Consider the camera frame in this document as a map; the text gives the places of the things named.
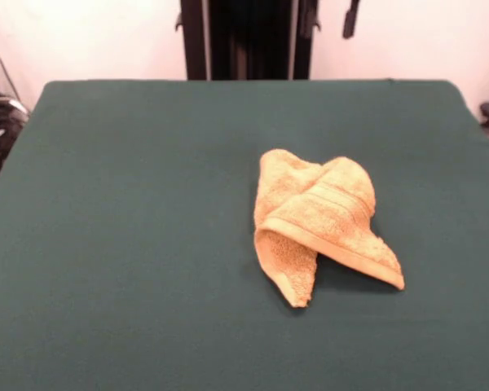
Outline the orange terry towel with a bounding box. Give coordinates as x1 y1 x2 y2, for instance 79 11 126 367
251 148 406 310

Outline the dark green table cloth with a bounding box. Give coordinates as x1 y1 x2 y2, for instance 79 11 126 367
0 79 489 391

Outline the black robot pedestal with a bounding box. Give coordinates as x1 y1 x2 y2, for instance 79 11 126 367
174 0 322 81

